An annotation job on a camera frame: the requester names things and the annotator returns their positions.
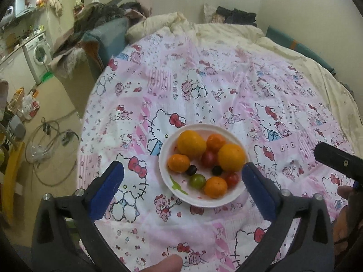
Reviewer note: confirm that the yellow furniture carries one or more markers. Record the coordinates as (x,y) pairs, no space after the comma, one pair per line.
(11,172)

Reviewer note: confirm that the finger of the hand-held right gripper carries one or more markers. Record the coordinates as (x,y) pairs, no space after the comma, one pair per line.
(337,161)

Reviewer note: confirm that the grey box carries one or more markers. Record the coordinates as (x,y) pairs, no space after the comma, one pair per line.
(17,126)

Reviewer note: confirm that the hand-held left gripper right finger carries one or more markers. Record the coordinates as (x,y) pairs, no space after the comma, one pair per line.
(258,189)

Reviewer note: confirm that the green tomato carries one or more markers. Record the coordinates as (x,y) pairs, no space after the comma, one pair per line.
(197,180)

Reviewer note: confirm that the red cherry tomato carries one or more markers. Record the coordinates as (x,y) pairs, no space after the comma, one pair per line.
(209,159)
(232,179)

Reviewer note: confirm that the white range hood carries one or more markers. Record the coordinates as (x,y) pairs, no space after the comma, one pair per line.
(20,5)

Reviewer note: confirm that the black grape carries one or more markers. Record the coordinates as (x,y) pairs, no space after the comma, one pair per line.
(217,170)
(191,170)

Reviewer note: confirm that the dark folded clothes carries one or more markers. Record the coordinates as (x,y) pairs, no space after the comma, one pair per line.
(241,15)

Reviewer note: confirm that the small orange tomato in bowl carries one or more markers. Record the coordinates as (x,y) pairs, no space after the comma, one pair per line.
(217,141)

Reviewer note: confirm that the clear plastic bag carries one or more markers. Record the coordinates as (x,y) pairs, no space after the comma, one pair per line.
(37,151)

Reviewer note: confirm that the pink cartoon printed blanket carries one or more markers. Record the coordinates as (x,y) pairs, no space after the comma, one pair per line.
(221,70)

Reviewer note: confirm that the large orange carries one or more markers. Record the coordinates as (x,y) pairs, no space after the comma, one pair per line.
(232,157)
(191,143)

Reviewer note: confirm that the white red plastic bag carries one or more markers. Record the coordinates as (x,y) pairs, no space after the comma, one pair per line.
(29,104)

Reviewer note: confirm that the person's left hand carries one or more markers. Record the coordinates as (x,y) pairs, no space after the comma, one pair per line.
(164,263)

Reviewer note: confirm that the green plastic basin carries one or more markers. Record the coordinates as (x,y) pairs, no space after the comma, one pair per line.
(47,77)

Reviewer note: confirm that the hanging beige cloth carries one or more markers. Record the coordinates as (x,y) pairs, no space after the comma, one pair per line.
(56,5)

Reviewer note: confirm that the pink white bowl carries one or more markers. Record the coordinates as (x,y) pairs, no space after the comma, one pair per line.
(170,181)

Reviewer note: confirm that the teal cushion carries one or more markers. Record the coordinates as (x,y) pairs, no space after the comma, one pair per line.
(276,34)

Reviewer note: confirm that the pile of clothes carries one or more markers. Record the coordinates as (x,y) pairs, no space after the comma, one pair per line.
(96,14)

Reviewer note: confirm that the printed pillow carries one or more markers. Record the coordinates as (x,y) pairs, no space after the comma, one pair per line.
(210,14)

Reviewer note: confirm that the person's right hand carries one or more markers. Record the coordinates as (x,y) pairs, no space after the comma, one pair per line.
(341,226)

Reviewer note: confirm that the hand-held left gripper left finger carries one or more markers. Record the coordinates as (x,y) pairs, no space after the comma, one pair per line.
(109,187)

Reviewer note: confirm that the cream duvet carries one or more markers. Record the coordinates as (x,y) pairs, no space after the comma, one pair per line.
(283,42)

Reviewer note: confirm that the white kitchen cabinet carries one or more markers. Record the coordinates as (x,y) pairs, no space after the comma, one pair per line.
(11,65)

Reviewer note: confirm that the small orange tomato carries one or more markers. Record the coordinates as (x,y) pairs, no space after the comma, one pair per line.
(217,141)
(178,163)

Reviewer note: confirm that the white washing machine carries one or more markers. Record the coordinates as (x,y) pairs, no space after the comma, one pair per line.
(38,53)

